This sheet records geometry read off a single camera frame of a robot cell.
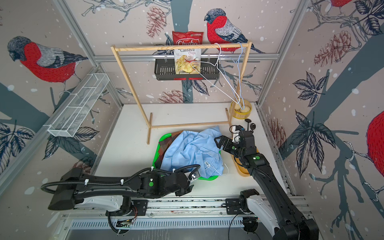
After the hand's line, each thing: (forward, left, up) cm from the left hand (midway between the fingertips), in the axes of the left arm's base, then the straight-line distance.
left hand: (192, 177), depth 72 cm
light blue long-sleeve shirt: (+14, 0, +2) cm, 15 cm away
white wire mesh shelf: (+23, +61, +18) cm, 68 cm away
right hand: (+18, -15, +5) cm, 24 cm away
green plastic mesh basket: (+13, +21, -4) cm, 25 cm away
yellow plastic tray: (+6, -27, -6) cm, 28 cm away
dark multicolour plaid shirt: (+18, +17, -2) cm, 25 cm away
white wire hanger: (+2, -15, -4) cm, 16 cm away
